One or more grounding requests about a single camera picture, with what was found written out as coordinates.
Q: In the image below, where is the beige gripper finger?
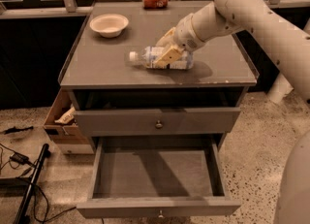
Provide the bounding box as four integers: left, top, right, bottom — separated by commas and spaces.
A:
156, 27, 175, 47
153, 45, 183, 68

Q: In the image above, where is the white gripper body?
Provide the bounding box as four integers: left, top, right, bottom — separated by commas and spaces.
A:
173, 14, 206, 52

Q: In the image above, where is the blue plastic water bottle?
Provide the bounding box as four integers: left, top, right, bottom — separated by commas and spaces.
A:
126, 47, 194, 70

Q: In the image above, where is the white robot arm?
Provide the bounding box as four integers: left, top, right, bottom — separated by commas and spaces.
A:
157, 0, 310, 224

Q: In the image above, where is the grey top drawer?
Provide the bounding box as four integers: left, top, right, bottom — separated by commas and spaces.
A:
70, 86, 244, 137

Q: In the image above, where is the grey drawer cabinet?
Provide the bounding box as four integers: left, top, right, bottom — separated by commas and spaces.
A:
59, 2, 257, 144

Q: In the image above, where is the grey open middle drawer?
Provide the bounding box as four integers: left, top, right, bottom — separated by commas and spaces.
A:
77, 135, 240, 218

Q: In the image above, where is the white paper bowl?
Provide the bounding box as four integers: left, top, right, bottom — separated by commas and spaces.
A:
90, 14, 129, 38

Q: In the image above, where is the crumpled paper bag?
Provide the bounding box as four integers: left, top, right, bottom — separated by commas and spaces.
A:
55, 107, 75, 124

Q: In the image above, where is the open cardboard box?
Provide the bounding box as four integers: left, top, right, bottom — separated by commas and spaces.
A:
44, 90, 94, 154

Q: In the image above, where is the black tool on floor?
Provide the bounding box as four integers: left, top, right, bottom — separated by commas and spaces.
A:
0, 126, 34, 135

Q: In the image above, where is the black pole stand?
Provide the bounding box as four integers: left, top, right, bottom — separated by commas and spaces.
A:
14, 144, 50, 224

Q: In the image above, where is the white pillar post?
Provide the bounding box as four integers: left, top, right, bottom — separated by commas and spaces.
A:
266, 18, 310, 105

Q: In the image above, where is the black power adapter cable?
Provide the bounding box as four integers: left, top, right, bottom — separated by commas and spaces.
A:
0, 143, 77, 224

